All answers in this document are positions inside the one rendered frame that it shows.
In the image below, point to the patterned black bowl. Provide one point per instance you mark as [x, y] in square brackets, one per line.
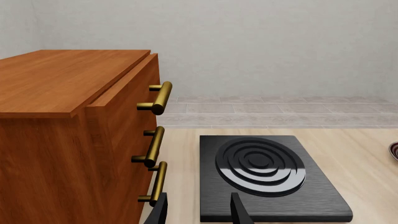
[394, 151]

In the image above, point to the wooden cabinet drawer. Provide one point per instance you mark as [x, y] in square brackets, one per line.
[124, 100]
[121, 149]
[115, 200]

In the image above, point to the flat black stove plate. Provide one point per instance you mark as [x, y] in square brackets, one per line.
[273, 207]

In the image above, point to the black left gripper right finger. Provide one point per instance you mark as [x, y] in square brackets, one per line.
[240, 212]

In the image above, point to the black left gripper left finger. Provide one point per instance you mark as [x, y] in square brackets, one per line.
[159, 210]

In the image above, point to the wooden cabinet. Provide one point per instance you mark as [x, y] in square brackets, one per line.
[40, 88]

